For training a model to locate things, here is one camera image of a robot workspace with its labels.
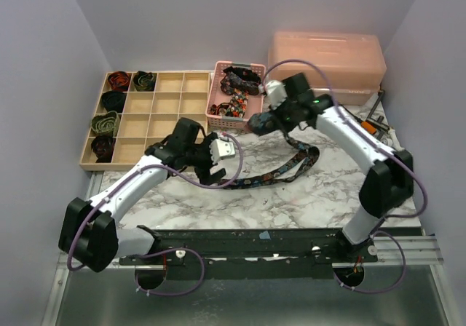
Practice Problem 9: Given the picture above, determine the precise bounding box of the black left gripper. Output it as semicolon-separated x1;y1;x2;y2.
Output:
183;133;226;186

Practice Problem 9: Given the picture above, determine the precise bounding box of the navy floral tie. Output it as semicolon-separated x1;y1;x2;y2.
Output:
209;124;322;191

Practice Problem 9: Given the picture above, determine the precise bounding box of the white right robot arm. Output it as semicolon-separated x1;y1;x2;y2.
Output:
264;73;414;262

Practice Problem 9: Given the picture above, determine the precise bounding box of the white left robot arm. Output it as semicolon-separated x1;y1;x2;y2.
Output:
58;118;235;272

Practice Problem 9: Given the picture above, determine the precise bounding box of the pink translucent storage box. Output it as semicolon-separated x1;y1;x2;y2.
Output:
268;31;387;106

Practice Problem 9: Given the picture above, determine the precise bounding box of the dark floral tie in basket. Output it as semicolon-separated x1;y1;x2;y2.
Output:
221;66;261;96

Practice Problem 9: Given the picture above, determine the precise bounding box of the colourful patterned tie in basket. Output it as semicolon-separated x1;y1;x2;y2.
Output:
208;92;249;119

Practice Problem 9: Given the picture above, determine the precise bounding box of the pink plastic basket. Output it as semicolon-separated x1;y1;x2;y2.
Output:
205;61;265;130

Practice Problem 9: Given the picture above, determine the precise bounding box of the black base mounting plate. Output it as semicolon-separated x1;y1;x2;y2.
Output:
119;228;377;279

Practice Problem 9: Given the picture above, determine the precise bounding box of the wooden compartment tray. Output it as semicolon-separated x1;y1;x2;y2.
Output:
79;71;212;171

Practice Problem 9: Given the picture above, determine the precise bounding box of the dark red rolled tie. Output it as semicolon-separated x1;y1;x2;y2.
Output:
91;135;115;163

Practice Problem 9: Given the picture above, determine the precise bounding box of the olive green rolled tie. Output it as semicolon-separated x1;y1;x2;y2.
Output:
90;111;120;138

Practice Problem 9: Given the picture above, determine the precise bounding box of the green dark rolled tie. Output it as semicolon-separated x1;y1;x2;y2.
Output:
133;71;157;92

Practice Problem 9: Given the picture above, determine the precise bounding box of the navy rolled tie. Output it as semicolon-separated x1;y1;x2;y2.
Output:
100;90;127;114

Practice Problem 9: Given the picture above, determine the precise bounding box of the red black rolled tie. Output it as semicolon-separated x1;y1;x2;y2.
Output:
107;71;131;92

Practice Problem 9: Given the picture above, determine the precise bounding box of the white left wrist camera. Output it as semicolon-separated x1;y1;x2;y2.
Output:
209;134;236;165

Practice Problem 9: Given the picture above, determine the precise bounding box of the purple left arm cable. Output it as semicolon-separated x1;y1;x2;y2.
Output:
67;132;244;298

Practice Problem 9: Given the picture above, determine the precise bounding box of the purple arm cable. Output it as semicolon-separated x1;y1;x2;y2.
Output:
67;132;244;298
262;58;427;293

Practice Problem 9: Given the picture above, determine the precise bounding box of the aluminium rail frame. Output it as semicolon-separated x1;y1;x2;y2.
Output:
40;172;459;326

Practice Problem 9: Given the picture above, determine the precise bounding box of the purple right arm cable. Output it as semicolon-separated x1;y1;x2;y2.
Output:
262;58;427;293

